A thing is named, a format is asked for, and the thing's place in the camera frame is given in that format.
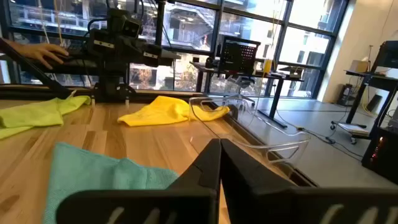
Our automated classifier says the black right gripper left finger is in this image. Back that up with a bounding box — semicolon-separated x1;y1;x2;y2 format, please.
55;138;222;224

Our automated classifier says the person's hand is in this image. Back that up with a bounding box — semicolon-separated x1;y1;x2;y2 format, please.
3;39;70;70

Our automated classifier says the yellow cup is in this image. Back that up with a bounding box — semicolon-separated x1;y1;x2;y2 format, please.
263;58;274;75

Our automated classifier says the large black-framed window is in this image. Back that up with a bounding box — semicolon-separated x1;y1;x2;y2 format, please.
0;0;349;101

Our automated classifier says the lime green microfiber towel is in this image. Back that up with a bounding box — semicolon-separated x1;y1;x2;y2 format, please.
0;95;92;141

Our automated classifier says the black mesh office chair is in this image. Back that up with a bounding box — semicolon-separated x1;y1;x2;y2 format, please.
217;35;263;108

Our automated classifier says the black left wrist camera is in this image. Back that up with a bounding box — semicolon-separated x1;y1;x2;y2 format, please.
106;8;144;40

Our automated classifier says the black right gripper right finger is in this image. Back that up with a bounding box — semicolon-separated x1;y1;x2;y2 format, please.
220;138;398;224

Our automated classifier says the black equipment cart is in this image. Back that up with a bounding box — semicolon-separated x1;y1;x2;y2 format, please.
330;40;398;146

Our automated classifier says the teal microfiber towel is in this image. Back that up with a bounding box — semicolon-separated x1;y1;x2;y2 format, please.
42;142;180;224

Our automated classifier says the cardboard box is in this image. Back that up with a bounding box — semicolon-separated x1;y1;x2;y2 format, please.
349;58;370;73

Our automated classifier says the black office desk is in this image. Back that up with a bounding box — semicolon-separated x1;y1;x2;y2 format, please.
189;61;305;129

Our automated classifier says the yellow microfiber towel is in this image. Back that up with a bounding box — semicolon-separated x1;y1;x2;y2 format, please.
117;95;231;128

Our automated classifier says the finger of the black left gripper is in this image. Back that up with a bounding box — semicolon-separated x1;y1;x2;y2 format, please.
136;41;182;68
86;29;138;63

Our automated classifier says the black computer tower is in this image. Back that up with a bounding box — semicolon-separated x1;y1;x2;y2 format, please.
361;126;398;185

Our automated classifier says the clear plastic bin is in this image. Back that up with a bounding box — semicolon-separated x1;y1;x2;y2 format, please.
188;95;312;179

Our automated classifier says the black floor cable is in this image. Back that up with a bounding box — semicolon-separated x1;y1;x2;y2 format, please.
276;107;365;157

